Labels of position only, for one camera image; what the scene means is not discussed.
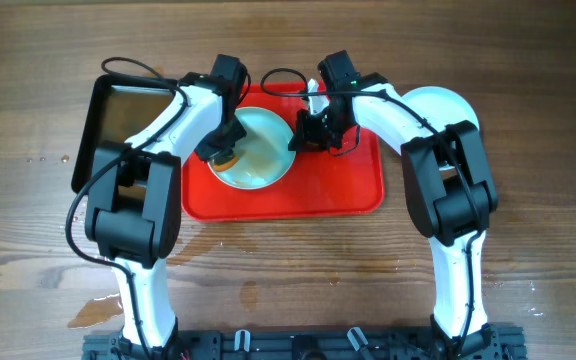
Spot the black water tray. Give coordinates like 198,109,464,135
71,75,174,193

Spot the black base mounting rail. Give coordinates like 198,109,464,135
81,325,528,360

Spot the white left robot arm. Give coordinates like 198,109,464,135
71,66,251,359

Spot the orange sponge with green scourer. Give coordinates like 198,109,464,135
212,149,239,172

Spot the red serving tray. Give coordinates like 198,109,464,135
179,82,386,224

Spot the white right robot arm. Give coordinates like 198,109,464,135
291,73,498,359

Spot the light blue plate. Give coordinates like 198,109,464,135
403,85,481,172
209,107,296,190

